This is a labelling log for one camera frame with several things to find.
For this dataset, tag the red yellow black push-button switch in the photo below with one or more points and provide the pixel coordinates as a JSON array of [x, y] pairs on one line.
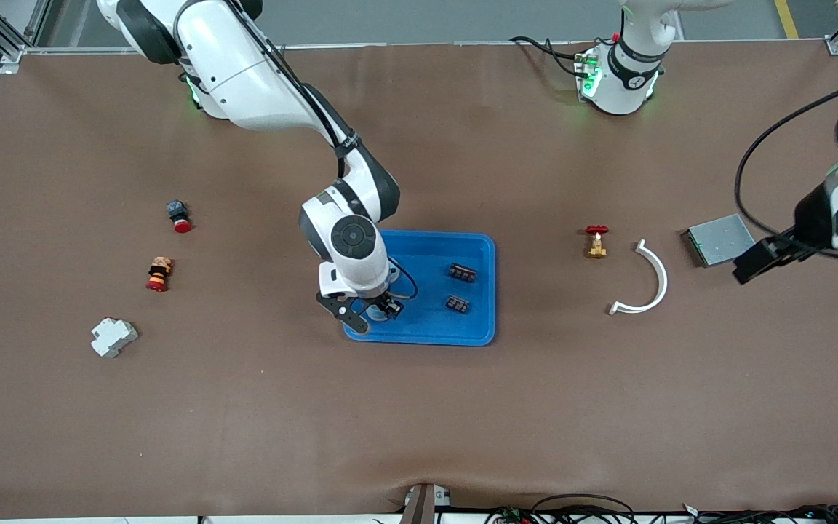
[[159, 274]]

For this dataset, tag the white circuit breaker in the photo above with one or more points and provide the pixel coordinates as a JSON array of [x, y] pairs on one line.
[[113, 338]]

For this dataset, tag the white curved plastic bracket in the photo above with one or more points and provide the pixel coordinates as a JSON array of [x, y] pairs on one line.
[[661, 280]]

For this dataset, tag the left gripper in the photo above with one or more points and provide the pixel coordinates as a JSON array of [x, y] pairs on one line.
[[806, 218]]

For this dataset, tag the blue plastic tray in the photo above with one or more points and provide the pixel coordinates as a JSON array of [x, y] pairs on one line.
[[433, 327]]

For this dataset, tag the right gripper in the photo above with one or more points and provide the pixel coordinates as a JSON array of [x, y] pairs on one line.
[[383, 298]]

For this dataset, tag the grey metal mounting bracket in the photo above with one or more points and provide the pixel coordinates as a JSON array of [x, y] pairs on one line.
[[423, 506]]

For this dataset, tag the red black emergency stop button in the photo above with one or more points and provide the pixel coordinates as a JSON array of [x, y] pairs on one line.
[[180, 216]]

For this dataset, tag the black electrolytic capacitor block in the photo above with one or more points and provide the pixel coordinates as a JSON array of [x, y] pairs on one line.
[[457, 304], [463, 273]]

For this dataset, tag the grey metal box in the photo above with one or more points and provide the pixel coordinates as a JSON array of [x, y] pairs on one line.
[[713, 240]]

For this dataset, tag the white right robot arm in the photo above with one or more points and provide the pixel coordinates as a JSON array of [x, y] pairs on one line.
[[244, 73]]

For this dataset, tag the blue service bell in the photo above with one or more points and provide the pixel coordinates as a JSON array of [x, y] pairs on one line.
[[377, 314]]

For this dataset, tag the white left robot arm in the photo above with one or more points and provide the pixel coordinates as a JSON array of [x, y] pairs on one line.
[[623, 80]]

